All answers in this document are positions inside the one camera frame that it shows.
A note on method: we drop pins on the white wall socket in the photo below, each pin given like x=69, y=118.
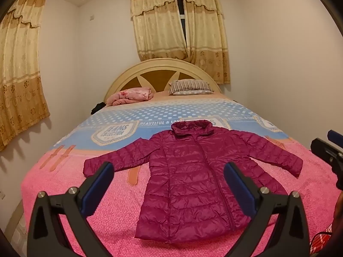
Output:
x=2, y=195

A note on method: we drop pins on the striped pillow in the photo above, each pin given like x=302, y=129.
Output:
x=190, y=87

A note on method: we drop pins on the pink floral folded quilt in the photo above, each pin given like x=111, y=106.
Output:
x=128, y=96

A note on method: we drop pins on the dark cloth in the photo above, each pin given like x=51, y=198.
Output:
x=97, y=108

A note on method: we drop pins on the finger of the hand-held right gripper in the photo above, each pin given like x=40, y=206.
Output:
x=324, y=150
x=336, y=136

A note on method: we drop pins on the cream wooden headboard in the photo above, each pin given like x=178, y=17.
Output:
x=160, y=64

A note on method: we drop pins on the person's right forearm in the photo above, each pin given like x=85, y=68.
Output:
x=339, y=206

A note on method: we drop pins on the wide beige floral curtain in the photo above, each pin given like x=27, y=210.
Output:
x=21, y=72

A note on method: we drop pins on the red plaid bag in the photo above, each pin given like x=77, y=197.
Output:
x=321, y=239

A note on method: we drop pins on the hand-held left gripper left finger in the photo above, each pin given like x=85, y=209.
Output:
x=97, y=187

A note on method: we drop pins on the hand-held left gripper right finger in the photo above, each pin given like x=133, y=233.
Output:
x=237, y=190

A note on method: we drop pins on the dark window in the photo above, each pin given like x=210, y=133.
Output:
x=181, y=8

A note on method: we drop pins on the magenta puffer jacket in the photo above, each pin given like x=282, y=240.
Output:
x=187, y=179

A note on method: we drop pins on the pink and blue printed blanket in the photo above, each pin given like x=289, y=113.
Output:
x=160, y=112

